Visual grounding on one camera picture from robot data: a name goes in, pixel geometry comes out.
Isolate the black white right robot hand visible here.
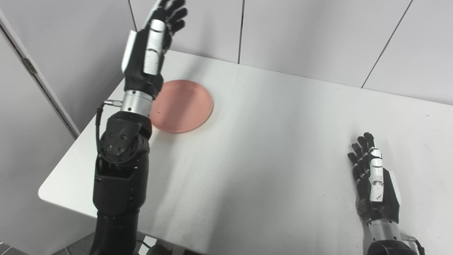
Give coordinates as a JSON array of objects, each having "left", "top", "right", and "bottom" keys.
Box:
[{"left": 348, "top": 132, "right": 402, "bottom": 224}]

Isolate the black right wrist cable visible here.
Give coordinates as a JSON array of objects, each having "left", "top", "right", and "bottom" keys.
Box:
[{"left": 402, "top": 234, "right": 426, "bottom": 255}]

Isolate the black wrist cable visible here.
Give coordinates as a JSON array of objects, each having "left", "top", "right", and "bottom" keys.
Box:
[
  {"left": 402, "top": 234, "right": 426, "bottom": 255},
  {"left": 95, "top": 100, "right": 122, "bottom": 158}
]

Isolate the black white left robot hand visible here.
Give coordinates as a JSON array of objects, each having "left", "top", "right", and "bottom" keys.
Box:
[{"left": 121, "top": 0, "right": 188, "bottom": 99}]

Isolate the small metal wall hinge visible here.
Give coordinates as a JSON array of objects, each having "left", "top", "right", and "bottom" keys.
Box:
[{"left": 22, "top": 58, "right": 38, "bottom": 74}]

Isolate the pink round plate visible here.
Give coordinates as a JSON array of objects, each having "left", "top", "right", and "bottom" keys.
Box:
[{"left": 149, "top": 79, "right": 214, "bottom": 134}]

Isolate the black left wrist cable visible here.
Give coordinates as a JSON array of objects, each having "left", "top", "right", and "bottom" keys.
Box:
[{"left": 95, "top": 100, "right": 122, "bottom": 158}]

